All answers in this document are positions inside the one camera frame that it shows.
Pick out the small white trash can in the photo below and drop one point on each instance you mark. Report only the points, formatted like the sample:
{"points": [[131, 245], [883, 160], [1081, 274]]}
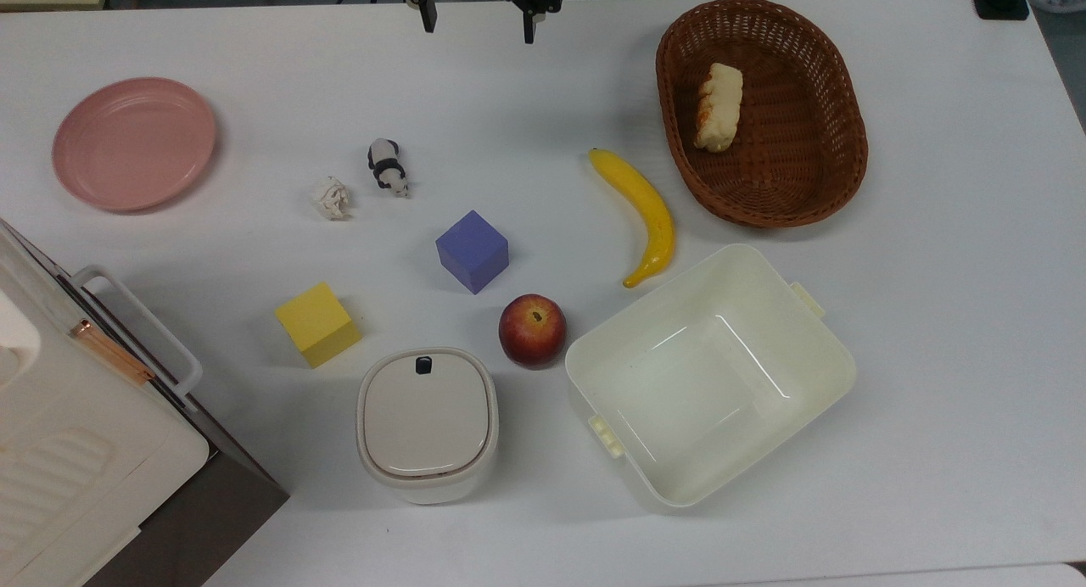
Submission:
{"points": [[426, 422]]}

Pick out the black and white panda toy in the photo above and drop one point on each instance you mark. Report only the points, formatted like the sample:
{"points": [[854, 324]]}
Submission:
{"points": [[389, 170]]}

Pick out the purple cube block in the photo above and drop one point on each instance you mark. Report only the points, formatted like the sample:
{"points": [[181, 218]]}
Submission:
{"points": [[472, 251]]}

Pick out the crumpled white paper ball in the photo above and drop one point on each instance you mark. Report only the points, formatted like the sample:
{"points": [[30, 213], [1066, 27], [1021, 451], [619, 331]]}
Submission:
{"points": [[332, 198]]}

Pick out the yellow banana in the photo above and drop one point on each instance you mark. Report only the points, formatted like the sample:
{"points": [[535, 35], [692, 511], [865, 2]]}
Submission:
{"points": [[646, 209]]}

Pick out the pale bread piece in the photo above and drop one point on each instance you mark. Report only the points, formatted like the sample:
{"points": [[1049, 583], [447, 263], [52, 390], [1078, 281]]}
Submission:
{"points": [[719, 108]]}

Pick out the red apple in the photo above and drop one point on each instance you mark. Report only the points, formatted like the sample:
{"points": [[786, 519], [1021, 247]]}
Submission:
{"points": [[532, 331]]}

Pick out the yellow cube block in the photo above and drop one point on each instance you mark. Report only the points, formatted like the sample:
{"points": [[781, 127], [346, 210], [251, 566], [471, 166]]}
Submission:
{"points": [[317, 324]]}

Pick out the brown oval wicker basket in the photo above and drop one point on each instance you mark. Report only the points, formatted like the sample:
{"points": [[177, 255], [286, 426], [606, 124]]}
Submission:
{"points": [[797, 171]]}

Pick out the pink round plate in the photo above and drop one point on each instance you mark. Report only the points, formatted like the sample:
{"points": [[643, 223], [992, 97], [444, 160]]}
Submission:
{"points": [[134, 144]]}

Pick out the cream square plastic bin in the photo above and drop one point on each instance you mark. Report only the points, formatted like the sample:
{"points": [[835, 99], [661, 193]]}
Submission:
{"points": [[708, 379]]}

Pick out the copper door latch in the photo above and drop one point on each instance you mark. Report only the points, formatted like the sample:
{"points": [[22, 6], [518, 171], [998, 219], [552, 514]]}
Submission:
{"points": [[110, 353]]}

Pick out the dark brown wooden drawer box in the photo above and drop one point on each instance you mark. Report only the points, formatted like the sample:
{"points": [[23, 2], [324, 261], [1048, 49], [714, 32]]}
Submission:
{"points": [[212, 519]]}

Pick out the cream cabinet with door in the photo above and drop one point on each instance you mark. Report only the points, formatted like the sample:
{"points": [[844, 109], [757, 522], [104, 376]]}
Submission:
{"points": [[76, 477]]}

